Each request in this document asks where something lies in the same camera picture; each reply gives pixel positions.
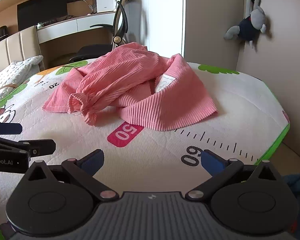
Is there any beige padded headboard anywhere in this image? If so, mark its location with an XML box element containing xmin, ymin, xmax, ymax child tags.
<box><xmin>0</xmin><ymin>26</ymin><xmax>44</xmax><ymax>77</ymax></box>

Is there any black round speaker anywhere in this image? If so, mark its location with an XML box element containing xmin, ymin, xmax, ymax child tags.
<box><xmin>0</xmin><ymin>26</ymin><xmax>9</xmax><ymax>43</ymax></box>

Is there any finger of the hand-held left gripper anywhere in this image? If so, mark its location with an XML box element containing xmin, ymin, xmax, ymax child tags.
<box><xmin>0</xmin><ymin>135</ymin><xmax>57</xmax><ymax>157</ymax></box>
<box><xmin>0</xmin><ymin>122</ymin><xmax>23</xmax><ymax>136</ymax></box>

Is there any blue cloth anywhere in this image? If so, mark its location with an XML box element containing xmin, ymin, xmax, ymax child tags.
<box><xmin>282</xmin><ymin>172</ymin><xmax>300</xmax><ymax>240</ymax></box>

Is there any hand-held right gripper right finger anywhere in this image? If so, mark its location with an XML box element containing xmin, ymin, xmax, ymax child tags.
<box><xmin>185</xmin><ymin>149</ymin><xmax>283</xmax><ymax>202</ymax></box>

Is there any printed white mat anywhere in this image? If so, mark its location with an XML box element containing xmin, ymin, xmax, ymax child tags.
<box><xmin>0</xmin><ymin>59</ymin><xmax>290</xmax><ymax>240</ymax></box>

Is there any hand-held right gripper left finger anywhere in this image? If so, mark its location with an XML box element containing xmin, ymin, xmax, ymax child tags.
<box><xmin>22</xmin><ymin>149</ymin><xmax>120</xmax><ymax>202</ymax></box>

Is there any white desk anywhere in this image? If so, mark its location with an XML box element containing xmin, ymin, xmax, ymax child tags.
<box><xmin>36</xmin><ymin>11</ymin><xmax>130</xmax><ymax>70</ymax></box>

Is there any pink ribbed garment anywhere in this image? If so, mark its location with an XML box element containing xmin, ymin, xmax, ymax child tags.
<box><xmin>42</xmin><ymin>42</ymin><xmax>218</xmax><ymax>132</ymax></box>

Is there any grey plush rabbit toy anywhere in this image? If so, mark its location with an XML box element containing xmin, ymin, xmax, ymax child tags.
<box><xmin>224</xmin><ymin>0</ymin><xmax>268</xmax><ymax>53</ymax></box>

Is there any white quilted blanket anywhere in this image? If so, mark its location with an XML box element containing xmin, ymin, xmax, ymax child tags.
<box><xmin>0</xmin><ymin>55</ymin><xmax>44</xmax><ymax>98</ymax></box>

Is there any black computer monitor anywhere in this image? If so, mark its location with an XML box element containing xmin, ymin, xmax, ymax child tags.
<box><xmin>17</xmin><ymin>0</ymin><xmax>67</xmax><ymax>32</ymax></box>

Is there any black office chair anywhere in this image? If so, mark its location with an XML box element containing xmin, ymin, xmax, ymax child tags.
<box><xmin>69</xmin><ymin>0</ymin><xmax>149</xmax><ymax>63</ymax></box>

